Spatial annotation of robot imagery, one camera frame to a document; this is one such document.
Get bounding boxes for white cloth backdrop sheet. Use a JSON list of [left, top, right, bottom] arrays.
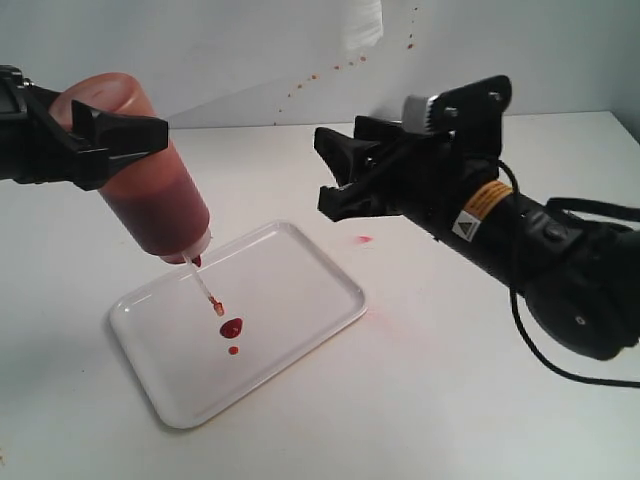
[[1, 1, 384, 128]]

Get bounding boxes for red sauce drops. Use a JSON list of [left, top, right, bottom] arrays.
[[219, 317, 243, 339]]

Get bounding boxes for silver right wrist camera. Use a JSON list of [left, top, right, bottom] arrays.
[[401, 75, 512, 156]]

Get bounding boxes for red sauce squeeze bottle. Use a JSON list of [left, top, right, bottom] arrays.
[[49, 72, 211, 267]]

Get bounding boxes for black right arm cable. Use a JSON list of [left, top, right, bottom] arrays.
[[497, 160, 640, 387]]

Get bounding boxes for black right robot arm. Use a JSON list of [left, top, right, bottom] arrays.
[[314, 118, 639, 360]]

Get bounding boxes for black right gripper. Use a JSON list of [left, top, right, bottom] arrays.
[[313, 126, 513, 250]]

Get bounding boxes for white rectangular plastic tray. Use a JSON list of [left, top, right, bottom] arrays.
[[109, 220, 366, 429]]

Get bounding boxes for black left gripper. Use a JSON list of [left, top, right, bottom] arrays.
[[1, 65, 169, 191]]

